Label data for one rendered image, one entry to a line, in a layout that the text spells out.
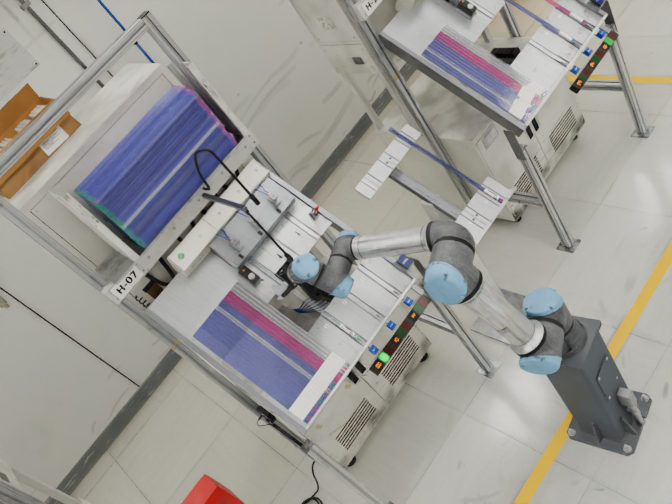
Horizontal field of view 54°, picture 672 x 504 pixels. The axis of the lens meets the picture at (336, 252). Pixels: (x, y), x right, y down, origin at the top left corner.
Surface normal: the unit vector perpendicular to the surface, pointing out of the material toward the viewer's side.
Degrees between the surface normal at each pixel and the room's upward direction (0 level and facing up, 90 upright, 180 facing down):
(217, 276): 43
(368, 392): 90
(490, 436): 0
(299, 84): 90
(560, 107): 91
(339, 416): 87
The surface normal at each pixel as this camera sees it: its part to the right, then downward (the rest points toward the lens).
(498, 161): 0.62, 0.21
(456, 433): -0.51, -0.61
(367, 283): 0.04, -0.30
